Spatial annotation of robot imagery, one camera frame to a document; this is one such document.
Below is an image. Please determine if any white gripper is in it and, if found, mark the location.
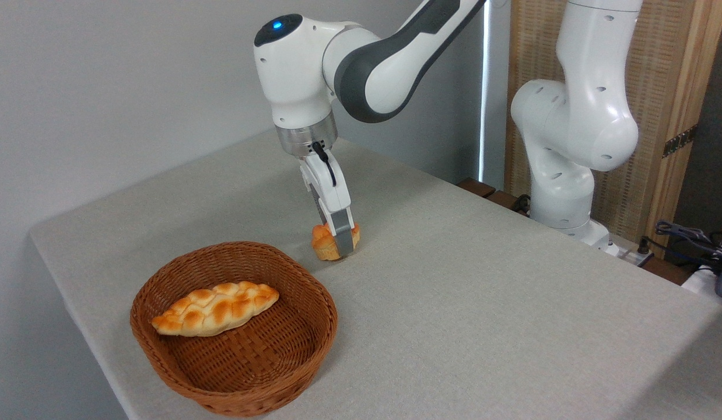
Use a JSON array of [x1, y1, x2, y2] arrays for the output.
[[299, 149, 358, 258]]

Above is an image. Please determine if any round orange bread bun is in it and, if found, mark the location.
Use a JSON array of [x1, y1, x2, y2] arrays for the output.
[[311, 223, 360, 261]]

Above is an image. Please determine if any braided long bread loaf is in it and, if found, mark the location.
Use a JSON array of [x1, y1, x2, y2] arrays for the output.
[[151, 281, 280, 338]]

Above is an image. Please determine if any brown wicker basket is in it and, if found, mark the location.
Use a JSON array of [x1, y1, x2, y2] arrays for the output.
[[130, 241, 339, 417]]

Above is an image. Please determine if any brown wooden bench edge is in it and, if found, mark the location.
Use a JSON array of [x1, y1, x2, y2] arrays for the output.
[[457, 178, 532, 215]]

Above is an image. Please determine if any grey tablecloth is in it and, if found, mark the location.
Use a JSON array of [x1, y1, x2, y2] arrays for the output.
[[29, 129, 722, 420]]

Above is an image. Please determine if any metal screen hinge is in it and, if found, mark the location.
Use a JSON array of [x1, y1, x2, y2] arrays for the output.
[[663, 124, 699, 159]]

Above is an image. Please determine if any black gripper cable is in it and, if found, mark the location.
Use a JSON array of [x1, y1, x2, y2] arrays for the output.
[[312, 141, 338, 188]]

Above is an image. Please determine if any black cable bundle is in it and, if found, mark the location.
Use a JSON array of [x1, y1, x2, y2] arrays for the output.
[[638, 220, 722, 275]]

